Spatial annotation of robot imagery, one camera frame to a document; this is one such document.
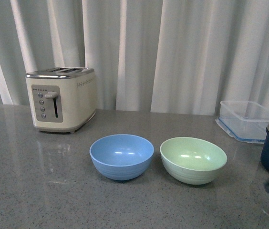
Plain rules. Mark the blue plastic bowl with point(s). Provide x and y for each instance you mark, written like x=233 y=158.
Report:
x=121 y=157

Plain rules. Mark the green plastic bowl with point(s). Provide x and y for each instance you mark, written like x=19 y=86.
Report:
x=191 y=160

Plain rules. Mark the white pleated curtain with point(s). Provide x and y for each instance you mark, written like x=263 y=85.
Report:
x=169 y=56

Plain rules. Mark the cream two-slot toaster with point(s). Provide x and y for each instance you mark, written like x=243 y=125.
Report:
x=62 y=99

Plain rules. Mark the clear plastic storage container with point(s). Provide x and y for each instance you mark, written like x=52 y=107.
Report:
x=245 y=121

